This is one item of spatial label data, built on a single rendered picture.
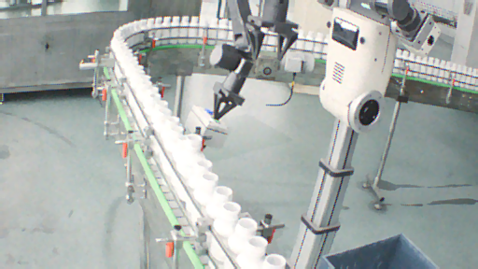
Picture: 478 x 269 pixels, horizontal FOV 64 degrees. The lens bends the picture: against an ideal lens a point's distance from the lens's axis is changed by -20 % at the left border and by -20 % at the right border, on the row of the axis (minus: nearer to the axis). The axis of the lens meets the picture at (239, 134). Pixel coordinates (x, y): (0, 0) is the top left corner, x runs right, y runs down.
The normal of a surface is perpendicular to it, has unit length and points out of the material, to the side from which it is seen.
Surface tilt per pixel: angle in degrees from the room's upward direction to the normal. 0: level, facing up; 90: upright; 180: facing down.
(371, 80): 101
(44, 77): 90
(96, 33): 90
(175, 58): 90
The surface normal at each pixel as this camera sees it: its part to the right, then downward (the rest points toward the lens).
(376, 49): 0.40, 0.43
